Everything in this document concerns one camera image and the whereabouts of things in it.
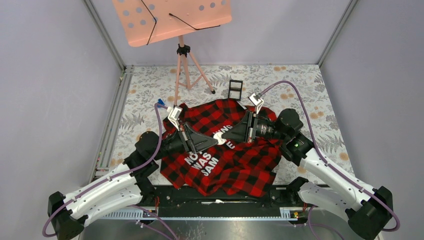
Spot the black brooch holder frame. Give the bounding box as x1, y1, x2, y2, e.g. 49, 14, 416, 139
227, 79, 243, 101

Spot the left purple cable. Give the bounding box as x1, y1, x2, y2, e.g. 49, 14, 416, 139
42, 103, 168, 238

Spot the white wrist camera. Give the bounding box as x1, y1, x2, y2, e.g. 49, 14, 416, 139
166, 106, 183, 131
248, 93, 264, 115

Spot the small blue plastic object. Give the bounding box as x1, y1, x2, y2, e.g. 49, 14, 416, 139
158, 98, 165, 106

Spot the floral patterned table mat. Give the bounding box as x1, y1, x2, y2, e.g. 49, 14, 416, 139
108, 65, 354, 187

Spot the purple cable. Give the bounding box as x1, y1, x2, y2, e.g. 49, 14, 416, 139
42, 103, 168, 238
258, 80, 401, 232

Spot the red black plaid shirt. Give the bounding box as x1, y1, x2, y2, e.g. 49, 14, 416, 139
160, 98, 283, 198

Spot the pink music stand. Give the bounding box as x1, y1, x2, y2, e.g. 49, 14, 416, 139
112, 0, 233, 106

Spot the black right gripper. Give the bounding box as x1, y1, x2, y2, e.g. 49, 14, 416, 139
222, 110, 288, 144

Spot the small round brooch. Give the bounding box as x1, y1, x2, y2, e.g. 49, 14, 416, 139
213, 131, 227, 145

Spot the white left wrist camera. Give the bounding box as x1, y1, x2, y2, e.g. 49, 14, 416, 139
166, 106, 183, 131

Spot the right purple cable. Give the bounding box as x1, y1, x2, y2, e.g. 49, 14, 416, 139
258, 80, 401, 232

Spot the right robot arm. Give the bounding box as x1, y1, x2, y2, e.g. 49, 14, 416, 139
220, 108, 393, 240

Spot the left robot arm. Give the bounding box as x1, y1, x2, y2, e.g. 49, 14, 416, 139
47, 124, 224, 240

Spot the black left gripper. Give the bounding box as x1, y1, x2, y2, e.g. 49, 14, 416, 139
152, 121, 219, 161

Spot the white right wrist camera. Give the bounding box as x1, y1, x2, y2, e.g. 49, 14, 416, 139
248, 93, 264, 115

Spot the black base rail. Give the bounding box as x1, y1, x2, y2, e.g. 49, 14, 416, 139
140, 185, 304, 219

